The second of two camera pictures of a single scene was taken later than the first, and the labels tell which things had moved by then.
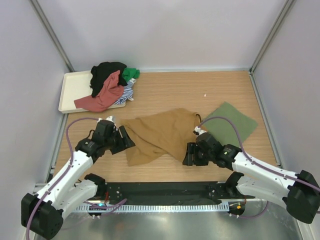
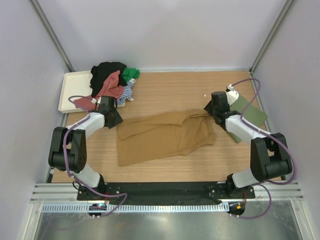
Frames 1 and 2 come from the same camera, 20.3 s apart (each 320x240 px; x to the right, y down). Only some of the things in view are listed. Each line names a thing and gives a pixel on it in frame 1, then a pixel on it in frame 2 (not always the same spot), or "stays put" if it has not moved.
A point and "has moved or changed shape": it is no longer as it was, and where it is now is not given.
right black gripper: x=188 y=159 to x=208 y=108
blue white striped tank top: x=127 y=92 stays put
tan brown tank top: x=170 y=131 stays put
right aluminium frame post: x=288 y=6 stays put
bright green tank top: x=130 y=73 stays put
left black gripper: x=126 y=142 to x=117 y=120
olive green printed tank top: x=222 y=130 has moved or changed shape
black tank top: x=100 y=71 stays put
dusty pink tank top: x=110 y=93 stays put
